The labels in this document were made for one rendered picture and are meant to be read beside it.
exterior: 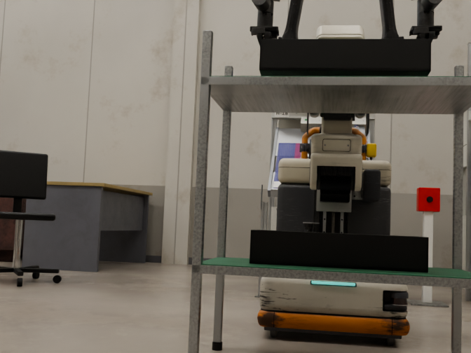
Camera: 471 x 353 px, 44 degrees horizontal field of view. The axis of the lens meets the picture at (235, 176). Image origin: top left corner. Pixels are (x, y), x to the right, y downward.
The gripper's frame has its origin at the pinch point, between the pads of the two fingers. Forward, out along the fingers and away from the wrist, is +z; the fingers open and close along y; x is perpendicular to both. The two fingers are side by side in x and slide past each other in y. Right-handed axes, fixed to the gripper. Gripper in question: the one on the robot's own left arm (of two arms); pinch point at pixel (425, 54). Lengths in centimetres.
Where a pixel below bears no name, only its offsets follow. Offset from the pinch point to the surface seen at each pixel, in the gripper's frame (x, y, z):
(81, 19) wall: 466, -331, -194
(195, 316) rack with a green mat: -24, -73, 91
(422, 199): 202, 34, 37
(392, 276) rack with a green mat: -25, -14, 76
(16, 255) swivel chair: 196, -250, 85
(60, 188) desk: 307, -271, 27
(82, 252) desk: 308, -247, 85
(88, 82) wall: 468, -317, -115
